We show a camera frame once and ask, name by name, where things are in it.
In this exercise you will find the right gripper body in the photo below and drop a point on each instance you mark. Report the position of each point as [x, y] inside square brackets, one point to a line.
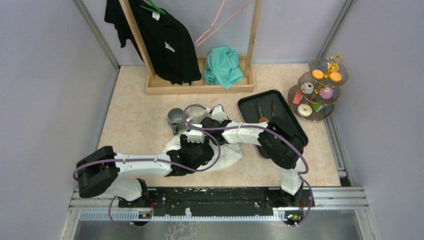
[212, 141]

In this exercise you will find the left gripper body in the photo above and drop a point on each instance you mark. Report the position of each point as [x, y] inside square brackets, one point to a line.
[185, 144]

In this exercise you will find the grey-blue ceramic mug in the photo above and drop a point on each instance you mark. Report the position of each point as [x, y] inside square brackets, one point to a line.
[176, 120]

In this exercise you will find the white towel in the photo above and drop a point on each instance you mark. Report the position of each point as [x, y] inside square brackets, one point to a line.
[230, 154]

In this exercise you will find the wooden coaster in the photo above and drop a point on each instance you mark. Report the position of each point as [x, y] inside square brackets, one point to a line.
[263, 119]

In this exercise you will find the black baking tray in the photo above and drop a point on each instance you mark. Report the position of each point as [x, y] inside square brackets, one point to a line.
[246, 107]

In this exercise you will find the metal tongs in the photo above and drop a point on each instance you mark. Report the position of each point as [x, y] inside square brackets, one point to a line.
[268, 111]

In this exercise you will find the red cake slice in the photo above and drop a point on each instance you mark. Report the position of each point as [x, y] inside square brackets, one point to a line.
[297, 97]

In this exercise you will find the white glazed donut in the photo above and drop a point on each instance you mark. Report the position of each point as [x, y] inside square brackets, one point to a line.
[304, 110]

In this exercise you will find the green cake slice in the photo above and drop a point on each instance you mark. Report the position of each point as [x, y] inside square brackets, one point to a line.
[317, 107]

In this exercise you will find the orange biscuit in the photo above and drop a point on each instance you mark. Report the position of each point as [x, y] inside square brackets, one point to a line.
[317, 74]

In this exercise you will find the pink cupcake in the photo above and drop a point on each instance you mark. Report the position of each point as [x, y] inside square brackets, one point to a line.
[326, 92]

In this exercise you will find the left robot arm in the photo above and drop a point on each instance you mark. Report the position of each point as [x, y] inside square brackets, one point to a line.
[119, 175]

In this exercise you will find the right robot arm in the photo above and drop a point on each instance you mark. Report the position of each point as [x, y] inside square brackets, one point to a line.
[283, 144]

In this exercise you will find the white speckled mug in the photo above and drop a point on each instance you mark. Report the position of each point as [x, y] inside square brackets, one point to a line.
[196, 113]

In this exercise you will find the wooden clothes rack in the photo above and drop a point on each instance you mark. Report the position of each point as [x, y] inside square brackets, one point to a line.
[155, 85]

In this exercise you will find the teal cloth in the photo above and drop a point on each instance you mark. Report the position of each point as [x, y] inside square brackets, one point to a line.
[221, 67]

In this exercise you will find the black t-shirt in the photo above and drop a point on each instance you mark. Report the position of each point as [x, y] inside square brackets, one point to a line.
[169, 45]

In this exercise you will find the three-tier glass stand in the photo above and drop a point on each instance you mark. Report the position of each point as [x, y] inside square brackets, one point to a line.
[326, 65]

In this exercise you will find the green hanger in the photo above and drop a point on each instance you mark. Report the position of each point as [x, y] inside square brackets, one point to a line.
[152, 7]

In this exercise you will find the orange macaron on stand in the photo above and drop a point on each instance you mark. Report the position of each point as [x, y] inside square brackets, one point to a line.
[335, 76]

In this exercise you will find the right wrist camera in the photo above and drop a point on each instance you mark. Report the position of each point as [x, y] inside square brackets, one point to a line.
[218, 113]

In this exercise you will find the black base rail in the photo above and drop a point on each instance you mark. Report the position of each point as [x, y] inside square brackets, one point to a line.
[219, 201]

